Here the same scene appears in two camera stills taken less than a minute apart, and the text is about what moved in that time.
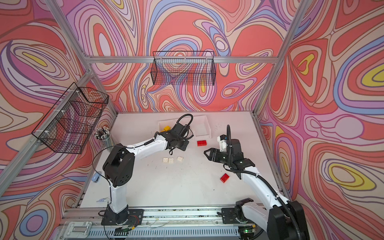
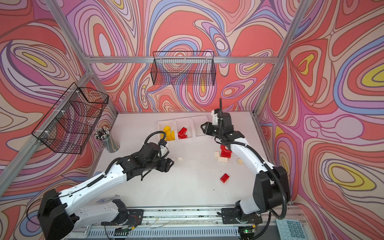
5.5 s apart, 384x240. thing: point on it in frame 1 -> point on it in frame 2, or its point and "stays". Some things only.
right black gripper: x=213 y=153 -> x=208 y=127
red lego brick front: x=224 y=178 stays
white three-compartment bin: x=199 y=129 stays
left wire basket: x=69 y=124 stays
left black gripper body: x=182 y=145 -> x=163 y=165
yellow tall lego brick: x=166 y=128 stays
